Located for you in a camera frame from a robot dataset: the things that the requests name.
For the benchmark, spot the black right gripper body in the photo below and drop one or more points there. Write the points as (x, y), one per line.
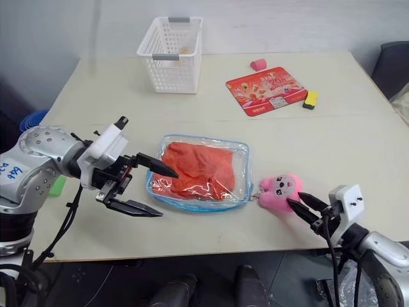
(327, 220)

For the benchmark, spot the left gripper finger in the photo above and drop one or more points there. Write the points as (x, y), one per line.
(156, 166)
(134, 209)

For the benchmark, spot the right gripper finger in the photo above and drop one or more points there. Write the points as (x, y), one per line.
(314, 204)
(303, 212)

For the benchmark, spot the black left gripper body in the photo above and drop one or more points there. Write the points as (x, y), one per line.
(112, 179)

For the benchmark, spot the pink plush toy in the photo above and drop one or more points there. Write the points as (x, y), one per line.
(278, 192)

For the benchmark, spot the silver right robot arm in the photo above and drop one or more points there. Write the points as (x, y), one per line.
(383, 256)

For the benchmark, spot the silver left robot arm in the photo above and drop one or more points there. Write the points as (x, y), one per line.
(38, 153)

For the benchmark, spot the orange cloth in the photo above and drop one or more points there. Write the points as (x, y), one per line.
(198, 166)

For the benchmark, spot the clear plastic zipper pouch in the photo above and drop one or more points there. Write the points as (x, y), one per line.
(198, 204)

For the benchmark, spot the green block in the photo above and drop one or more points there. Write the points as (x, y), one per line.
(57, 187)

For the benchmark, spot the clear plastic sheet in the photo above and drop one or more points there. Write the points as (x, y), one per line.
(358, 284)

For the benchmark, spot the dark rounded shape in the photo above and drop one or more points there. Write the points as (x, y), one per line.
(252, 286)
(174, 291)

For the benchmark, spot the white plastic basket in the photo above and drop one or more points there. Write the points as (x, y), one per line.
(172, 70)

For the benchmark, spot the blue stacked bins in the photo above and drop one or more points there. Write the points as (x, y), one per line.
(32, 121)

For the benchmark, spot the yellow black sponge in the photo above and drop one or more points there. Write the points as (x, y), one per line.
(311, 99)

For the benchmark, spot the red snack packet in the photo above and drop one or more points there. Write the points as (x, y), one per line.
(265, 91)

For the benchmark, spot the crumpled translucent plastic bag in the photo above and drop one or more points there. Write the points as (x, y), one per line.
(401, 105)

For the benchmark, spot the small pink object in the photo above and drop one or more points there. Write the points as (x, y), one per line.
(259, 64)

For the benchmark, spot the dark chair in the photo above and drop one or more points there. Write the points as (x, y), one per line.
(391, 64)

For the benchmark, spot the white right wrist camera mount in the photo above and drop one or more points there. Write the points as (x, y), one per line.
(350, 201)

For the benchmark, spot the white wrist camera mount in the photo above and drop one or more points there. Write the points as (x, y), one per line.
(105, 144)
(350, 201)

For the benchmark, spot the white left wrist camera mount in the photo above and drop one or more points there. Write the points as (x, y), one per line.
(105, 144)

